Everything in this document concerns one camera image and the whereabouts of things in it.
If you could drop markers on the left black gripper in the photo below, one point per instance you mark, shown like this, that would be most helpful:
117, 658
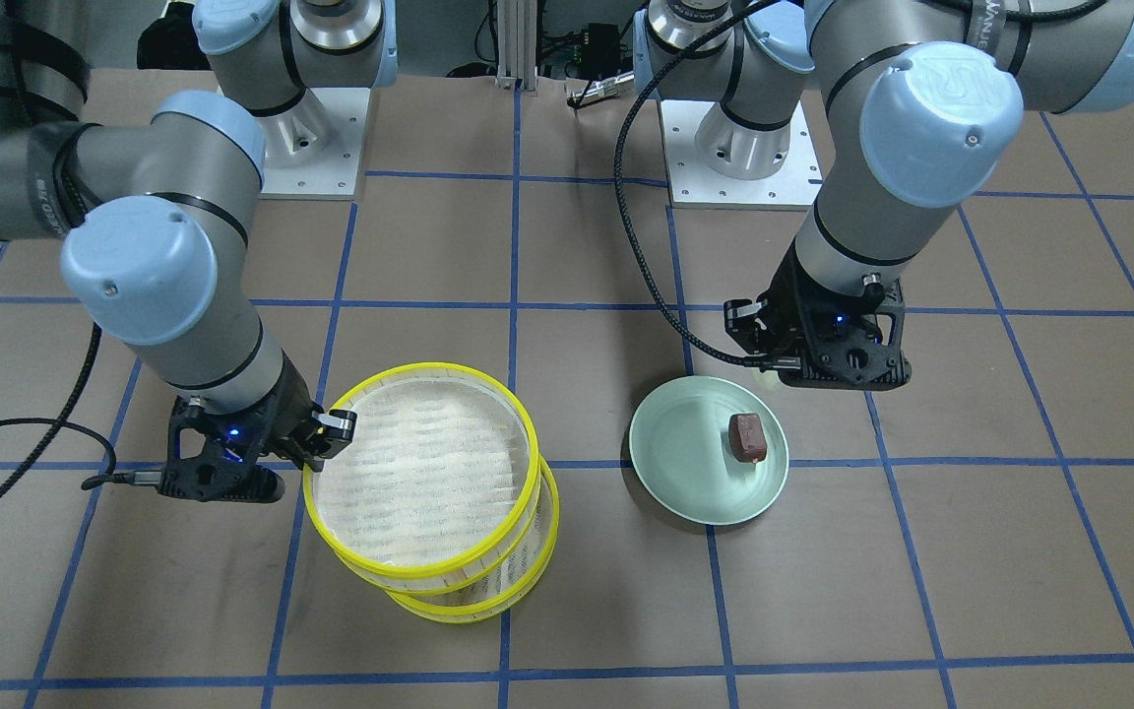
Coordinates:
786, 307

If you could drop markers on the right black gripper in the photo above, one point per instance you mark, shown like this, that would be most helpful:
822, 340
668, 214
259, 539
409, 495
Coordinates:
283, 413

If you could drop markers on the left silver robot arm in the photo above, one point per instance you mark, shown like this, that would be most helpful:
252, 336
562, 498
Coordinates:
922, 98

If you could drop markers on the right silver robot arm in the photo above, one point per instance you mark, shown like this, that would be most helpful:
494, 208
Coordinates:
153, 220

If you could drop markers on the brown bun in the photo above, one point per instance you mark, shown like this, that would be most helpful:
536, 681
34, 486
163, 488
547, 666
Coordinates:
747, 440

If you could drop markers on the light green plate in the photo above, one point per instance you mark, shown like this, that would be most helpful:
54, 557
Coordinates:
679, 447

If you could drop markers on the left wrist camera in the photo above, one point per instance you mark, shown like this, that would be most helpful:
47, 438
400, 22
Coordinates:
843, 342

